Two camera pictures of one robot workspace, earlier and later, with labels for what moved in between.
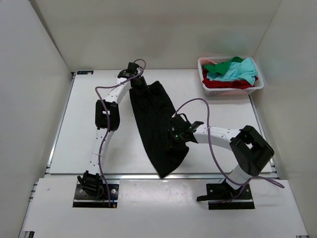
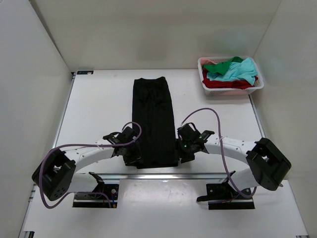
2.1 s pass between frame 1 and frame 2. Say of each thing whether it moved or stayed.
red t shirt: stayed
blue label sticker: stayed
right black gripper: moved
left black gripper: moved
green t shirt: stayed
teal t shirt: stayed
